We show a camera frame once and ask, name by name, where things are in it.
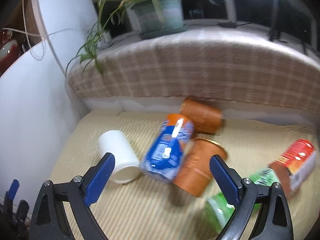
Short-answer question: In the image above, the orange paper cup rear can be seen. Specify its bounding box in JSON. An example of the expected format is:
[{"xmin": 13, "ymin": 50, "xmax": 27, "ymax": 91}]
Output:
[{"xmin": 180, "ymin": 98, "xmax": 222, "ymax": 134}]

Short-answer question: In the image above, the orange paper cup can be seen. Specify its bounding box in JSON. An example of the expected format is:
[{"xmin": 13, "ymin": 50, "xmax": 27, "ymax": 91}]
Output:
[
  {"xmin": 173, "ymin": 138, "xmax": 227, "ymax": 197},
  {"xmin": 180, "ymin": 98, "xmax": 222, "ymax": 134}
]

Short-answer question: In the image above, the white plastic cup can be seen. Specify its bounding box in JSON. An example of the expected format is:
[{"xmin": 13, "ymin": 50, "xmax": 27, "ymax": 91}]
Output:
[{"xmin": 98, "ymin": 130, "xmax": 140, "ymax": 184}]

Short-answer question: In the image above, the red white vase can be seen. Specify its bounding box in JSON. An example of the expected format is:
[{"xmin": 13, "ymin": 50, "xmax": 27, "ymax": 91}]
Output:
[{"xmin": 0, "ymin": 29, "xmax": 20, "ymax": 75}]

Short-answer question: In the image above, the black tripod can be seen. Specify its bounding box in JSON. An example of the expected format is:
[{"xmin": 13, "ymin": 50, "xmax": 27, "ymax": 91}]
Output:
[{"xmin": 268, "ymin": 0, "xmax": 283, "ymax": 42}]

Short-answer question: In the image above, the blue orange plastic bottle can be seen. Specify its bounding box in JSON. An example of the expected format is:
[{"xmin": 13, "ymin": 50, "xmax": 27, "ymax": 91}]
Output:
[{"xmin": 140, "ymin": 114, "xmax": 194, "ymax": 184}]

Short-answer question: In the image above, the potted spider plant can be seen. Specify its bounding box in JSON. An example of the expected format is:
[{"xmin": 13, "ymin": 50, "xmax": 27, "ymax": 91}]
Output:
[{"xmin": 65, "ymin": 0, "xmax": 187, "ymax": 75}]

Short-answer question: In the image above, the brown plaid blanket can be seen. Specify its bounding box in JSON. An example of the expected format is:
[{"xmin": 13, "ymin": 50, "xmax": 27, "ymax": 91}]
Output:
[{"xmin": 67, "ymin": 27, "xmax": 319, "ymax": 114}]

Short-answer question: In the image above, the white bead cord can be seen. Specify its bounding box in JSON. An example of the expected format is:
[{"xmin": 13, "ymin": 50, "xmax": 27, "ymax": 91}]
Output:
[{"xmin": 22, "ymin": 0, "xmax": 48, "ymax": 62}]

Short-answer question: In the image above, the green tea bottle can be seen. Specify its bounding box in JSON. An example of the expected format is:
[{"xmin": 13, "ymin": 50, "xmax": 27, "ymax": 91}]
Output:
[{"xmin": 204, "ymin": 167, "xmax": 279, "ymax": 234}]

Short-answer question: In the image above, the orange paper cup front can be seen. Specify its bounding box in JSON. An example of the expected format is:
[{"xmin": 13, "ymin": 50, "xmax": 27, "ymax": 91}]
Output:
[{"xmin": 173, "ymin": 138, "xmax": 227, "ymax": 197}]

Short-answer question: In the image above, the red orange labelled bottle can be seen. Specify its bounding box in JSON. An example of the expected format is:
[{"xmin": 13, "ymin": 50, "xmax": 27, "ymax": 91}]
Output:
[{"xmin": 269, "ymin": 139, "xmax": 317, "ymax": 198}]

